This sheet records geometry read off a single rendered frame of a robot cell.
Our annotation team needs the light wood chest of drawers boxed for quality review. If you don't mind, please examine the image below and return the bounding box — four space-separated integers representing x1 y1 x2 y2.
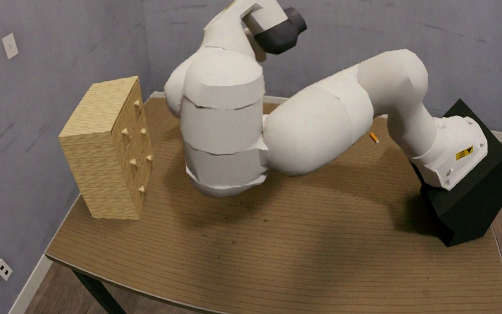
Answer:
58 76 144 220

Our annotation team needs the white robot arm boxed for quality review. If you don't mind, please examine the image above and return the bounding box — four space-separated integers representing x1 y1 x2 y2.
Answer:
164 0 487 198

